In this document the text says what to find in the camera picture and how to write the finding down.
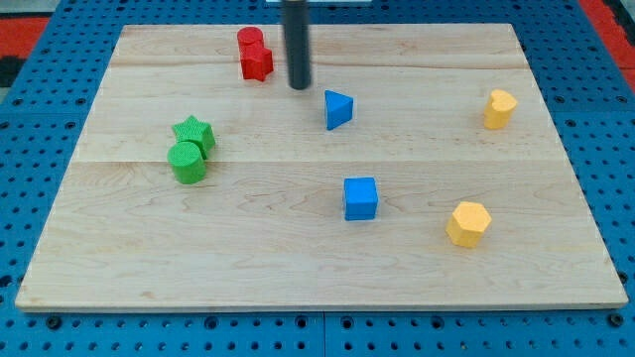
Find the blue cube block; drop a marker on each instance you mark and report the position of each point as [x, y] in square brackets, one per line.
[360, 198]

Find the blue triangle block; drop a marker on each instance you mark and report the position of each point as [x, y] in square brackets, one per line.
[338, 109]

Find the light wooden board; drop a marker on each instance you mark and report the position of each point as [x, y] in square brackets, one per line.
[265, 229]

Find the green star block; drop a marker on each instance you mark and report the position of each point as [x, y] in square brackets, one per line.
[197, 132]

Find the green cylinder block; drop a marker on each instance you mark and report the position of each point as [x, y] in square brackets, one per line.
[186, 162]

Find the red star block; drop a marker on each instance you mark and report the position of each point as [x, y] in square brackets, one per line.
[256, 62]

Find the yellow hexagon block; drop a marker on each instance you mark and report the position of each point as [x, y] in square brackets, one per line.
[467, 224]

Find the red cylinder block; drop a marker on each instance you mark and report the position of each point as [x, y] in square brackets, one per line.
[250, 36]

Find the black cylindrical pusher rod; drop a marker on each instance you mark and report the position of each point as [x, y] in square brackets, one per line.
[295, 21]

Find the yellow heart block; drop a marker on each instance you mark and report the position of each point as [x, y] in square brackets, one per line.
[499, 109]

